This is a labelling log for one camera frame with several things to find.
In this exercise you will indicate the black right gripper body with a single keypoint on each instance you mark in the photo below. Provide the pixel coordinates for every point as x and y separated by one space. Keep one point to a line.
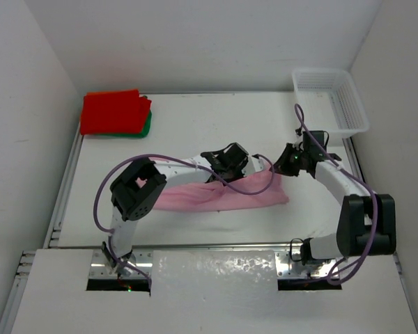
291 162

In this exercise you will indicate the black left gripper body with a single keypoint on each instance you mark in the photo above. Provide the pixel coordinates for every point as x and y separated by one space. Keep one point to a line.
234 172

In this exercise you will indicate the pink t shirt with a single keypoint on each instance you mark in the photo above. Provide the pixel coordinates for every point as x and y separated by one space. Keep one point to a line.
214 196

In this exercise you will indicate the green t shirt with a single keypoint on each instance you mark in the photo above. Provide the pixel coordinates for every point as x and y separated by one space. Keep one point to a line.
133 123

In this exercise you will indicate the red t shirt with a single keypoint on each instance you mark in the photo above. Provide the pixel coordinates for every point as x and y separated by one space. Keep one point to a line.
99 107

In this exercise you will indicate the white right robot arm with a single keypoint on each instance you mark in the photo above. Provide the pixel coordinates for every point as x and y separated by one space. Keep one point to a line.
367 221

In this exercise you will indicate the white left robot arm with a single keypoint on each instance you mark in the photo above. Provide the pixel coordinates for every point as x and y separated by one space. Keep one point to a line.
136 190

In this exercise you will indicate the white plastic bin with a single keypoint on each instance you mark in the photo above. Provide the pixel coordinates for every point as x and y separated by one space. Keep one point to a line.
330 102

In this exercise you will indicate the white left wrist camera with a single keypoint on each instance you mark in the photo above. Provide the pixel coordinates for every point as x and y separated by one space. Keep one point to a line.
254 165

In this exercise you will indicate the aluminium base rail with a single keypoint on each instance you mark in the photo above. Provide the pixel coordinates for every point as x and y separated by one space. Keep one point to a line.
281 259

